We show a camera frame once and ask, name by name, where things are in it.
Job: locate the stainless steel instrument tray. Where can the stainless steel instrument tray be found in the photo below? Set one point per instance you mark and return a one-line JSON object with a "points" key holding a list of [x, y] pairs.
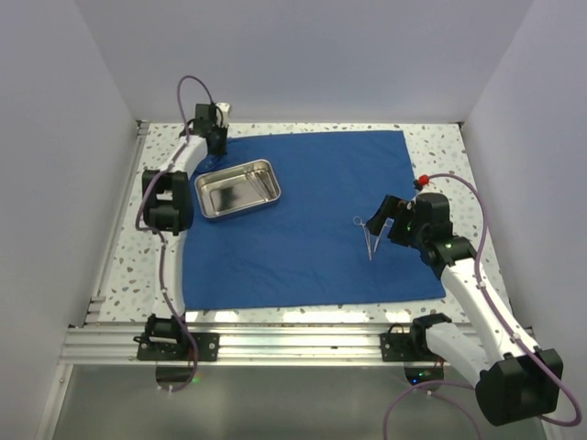
{"points": [[225, 193]]}

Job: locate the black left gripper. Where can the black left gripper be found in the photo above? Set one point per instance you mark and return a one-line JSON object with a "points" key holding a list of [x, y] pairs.
{"points": [[222, 130]]}

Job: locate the steel surgical forceps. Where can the steel surgical forceps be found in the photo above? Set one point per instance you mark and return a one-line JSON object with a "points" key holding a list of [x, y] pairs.
{"points": [[357, 221]]}

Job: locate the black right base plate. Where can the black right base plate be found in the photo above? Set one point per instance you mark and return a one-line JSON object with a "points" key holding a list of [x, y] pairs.
{"points": [[397, 344]]}

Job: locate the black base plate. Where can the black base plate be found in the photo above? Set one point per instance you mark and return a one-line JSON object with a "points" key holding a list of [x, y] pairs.
{"points": [[397, 344], [208, 345]]}

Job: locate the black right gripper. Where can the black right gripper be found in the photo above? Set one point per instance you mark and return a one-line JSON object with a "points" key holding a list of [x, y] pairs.
{"points": [[393, 208]]}

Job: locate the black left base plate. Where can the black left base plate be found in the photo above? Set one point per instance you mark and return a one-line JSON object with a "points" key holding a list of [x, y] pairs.
{"points": [[208, 345]]}

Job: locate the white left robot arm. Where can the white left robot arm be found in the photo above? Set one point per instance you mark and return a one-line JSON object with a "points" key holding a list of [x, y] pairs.
{"points": [[167, 206]]}

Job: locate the aluminium front rail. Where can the aluminium front rail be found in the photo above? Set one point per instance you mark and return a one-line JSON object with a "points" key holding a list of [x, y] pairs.
{"points": [[328, 345]]}

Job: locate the blue surgical cloth wrap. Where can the blue surgical cloth wrap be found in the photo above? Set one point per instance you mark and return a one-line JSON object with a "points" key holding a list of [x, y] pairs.
{"points": [[305, 249]]}

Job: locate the aluminium rail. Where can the aluminium rail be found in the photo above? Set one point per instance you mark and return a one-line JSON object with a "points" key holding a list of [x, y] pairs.
{"points": [[328, 345], [97, 296]]}

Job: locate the steel tweezers in tray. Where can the steel tweezers in tray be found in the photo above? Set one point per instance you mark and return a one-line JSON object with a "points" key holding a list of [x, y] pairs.
{"points": [[258, 184]]}

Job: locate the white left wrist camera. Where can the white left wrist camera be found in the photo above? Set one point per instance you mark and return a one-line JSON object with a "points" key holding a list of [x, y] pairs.
{"points": [[223, 113]]}

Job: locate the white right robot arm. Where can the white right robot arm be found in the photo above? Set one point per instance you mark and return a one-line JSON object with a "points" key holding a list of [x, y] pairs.
{"points": [[512, 376]]}

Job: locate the aluminium left side rail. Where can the aluminium left side rail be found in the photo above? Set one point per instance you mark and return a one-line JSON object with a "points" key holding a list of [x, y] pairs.
{"points": [[97, 296]]}

